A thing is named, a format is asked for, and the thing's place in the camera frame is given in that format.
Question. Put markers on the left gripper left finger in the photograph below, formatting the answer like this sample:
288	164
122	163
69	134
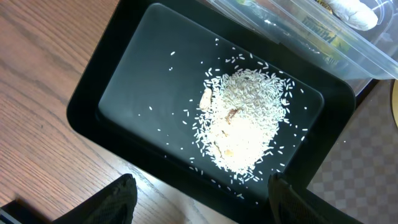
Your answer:
114	204

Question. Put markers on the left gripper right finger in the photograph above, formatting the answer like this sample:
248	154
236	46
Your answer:
290	205

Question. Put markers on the yellow plate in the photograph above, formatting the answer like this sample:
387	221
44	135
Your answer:
394	101

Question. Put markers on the green orange snack wrapper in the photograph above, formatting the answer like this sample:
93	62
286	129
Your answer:
320	36

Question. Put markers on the white tissue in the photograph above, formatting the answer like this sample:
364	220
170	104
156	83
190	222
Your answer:
354	13

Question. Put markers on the black waste tray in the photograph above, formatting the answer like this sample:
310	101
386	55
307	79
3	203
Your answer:
103	105

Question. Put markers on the dark brown serving tray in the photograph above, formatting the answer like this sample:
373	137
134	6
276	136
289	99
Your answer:
359	174

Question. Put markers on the spilled rice pile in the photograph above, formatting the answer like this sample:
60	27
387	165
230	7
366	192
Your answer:
220	112

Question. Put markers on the lower clear plastic bin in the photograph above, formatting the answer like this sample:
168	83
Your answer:
358	85

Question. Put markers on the clear plastic bin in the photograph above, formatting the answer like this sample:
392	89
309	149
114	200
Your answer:
358	85
349	39

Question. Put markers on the upper clear plastic bin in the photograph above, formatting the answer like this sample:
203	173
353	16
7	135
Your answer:
349	39

